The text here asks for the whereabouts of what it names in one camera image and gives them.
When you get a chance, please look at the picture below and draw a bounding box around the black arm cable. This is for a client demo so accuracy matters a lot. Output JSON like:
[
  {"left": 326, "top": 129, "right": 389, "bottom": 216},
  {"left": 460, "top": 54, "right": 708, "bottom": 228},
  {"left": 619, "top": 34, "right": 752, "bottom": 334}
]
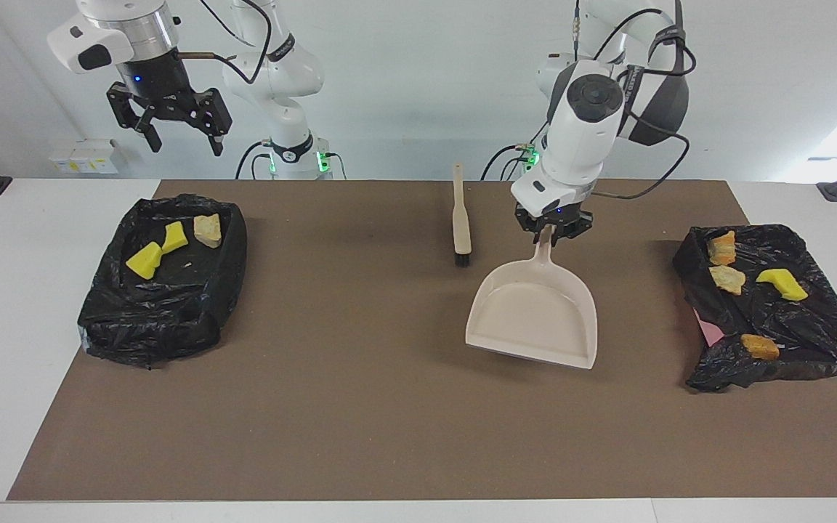
[
  {"left": 571, "top": 0, "right": 697, "bottom": 200},
  {"left": 175, "top": 0, "right": 274, "bottom": 85}
]

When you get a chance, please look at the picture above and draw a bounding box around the black left base cable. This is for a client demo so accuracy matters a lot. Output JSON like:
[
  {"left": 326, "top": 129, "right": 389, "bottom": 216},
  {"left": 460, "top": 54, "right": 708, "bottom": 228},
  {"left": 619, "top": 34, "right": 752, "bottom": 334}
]
[{"left": 480, "top": 120, "right": 551, "bottom": 181}]

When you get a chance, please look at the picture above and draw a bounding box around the beige plastic dustpan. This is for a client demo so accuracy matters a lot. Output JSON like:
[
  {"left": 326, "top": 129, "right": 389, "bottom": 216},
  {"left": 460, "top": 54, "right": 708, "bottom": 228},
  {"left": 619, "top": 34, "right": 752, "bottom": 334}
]
[{"left": 465, "top": 224, "right": 599, "bottom": 370}]

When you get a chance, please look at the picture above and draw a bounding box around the open black bag lined bin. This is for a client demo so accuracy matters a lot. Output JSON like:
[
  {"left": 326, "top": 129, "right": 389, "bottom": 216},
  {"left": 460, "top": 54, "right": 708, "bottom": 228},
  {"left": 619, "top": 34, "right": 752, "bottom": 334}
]
[{"left": 77, "top": 193, "right": 248, "bottom": 369}]

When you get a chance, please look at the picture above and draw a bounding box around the sliced tan bread piece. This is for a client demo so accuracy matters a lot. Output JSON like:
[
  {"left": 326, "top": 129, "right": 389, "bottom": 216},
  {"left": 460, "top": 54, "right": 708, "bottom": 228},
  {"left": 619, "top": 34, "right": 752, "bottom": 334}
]
[{"left": 193, "top": 214, "right": 222, "bottom": 249}]

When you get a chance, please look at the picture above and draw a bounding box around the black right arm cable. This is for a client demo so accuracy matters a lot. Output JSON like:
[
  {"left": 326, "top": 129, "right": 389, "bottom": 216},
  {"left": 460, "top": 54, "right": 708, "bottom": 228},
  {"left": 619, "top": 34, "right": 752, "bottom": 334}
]
[{"left": 175, "top": 0, "right": 274, "bottom": 85}]

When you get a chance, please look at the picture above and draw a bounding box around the golden brown bread chunk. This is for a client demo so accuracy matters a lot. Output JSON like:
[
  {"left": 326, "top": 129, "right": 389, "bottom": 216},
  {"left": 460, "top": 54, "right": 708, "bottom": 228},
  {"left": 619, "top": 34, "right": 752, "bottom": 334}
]
[{"left": 740, "top": 333, "right": 782, "bottom": 361}]

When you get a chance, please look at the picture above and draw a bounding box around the triangular yellow sponge piece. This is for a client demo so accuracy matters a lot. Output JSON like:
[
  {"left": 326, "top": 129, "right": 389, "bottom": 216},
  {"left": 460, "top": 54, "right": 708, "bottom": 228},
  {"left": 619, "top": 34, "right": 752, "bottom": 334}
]
[{"left": 161, "top": 221, "right": 190, "bottom": 254}]

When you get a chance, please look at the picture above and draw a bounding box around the brown table mat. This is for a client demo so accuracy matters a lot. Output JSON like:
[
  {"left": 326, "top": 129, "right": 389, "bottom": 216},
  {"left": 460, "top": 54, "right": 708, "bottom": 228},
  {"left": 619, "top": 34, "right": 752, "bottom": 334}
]
[{"left": 7, "top": 179, "right": 837, "bottom": 502}]

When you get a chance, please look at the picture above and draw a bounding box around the beige hand brush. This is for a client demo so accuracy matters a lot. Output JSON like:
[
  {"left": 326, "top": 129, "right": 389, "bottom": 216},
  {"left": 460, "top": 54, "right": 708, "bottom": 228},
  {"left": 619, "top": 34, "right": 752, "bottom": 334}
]
[{"left": 452, "top": 163, "right": 473, "bottom": 267}]

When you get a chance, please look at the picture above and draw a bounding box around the orange striped croissant piece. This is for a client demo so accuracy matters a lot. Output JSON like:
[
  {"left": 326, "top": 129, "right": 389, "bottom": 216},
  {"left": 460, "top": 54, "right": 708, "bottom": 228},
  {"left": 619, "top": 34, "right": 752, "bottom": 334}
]
[{"left": 706, "top": 230, "right": 737, "bottom": 267}]

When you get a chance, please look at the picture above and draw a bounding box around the crumpled black trash bag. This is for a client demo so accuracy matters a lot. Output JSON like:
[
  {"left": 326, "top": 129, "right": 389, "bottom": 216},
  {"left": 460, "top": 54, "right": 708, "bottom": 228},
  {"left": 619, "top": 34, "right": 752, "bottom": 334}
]
[{"left": 673, "top": 224, "right": 837, "bottom": 393}]

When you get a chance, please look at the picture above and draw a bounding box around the white wall socket box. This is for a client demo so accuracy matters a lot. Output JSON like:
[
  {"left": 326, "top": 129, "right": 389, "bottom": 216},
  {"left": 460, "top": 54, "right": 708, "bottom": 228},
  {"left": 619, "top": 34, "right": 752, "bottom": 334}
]
[{"left": 49, "top": 139, "right": 120, "bottom": 175}]

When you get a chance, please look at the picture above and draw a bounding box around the rectangular yellow sponge piece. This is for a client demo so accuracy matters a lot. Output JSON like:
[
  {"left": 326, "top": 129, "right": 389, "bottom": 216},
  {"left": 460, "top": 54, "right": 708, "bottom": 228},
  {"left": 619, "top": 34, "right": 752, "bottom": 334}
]
[{"left": 125, "top": 241, "right": 164, "bottom": 280}]

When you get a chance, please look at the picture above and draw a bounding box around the notched yellow sponge piece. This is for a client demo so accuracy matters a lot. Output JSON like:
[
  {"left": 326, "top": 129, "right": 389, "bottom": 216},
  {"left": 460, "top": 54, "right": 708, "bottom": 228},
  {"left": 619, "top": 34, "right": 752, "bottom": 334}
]
[{"left": 756, "top": 269, "right": 809, "bottom": 301}]

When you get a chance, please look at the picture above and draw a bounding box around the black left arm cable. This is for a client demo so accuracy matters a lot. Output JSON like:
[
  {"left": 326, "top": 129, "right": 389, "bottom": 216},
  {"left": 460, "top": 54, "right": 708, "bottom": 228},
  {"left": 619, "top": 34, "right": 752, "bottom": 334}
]
[{"left": 571, "top": 0, "right": 697, "bottom": 200}]

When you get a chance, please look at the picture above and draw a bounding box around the pale toast piece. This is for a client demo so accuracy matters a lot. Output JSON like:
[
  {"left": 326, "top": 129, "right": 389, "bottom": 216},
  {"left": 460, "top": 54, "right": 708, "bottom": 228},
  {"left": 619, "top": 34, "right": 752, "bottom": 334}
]
[{"left": 709, "top": 265, "right": 747, "bottom": 296}]

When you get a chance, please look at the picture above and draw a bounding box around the pink plastic bin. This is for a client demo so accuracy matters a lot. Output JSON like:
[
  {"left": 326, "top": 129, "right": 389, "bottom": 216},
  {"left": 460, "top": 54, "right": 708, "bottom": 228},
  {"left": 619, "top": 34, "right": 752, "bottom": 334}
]
[{"left": 691, "top": 305, "right": 726, "bottom": 348}]

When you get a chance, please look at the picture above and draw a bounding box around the black base cable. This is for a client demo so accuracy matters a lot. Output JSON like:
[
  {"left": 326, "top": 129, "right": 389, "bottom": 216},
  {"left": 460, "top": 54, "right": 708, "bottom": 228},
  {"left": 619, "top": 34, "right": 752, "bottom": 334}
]
[
  {"left": 235, "top": 142, "right": 274, "bottom": 180},
  {"left": 480, "top": 120, "right": 551, "bottom": 181}
]

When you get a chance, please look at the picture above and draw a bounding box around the black right base cable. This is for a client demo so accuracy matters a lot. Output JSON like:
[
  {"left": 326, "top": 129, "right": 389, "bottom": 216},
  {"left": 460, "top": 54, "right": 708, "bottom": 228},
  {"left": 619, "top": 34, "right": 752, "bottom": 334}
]
[{"left": 235, "top": 142, "right": 274, "bottom": 180}]

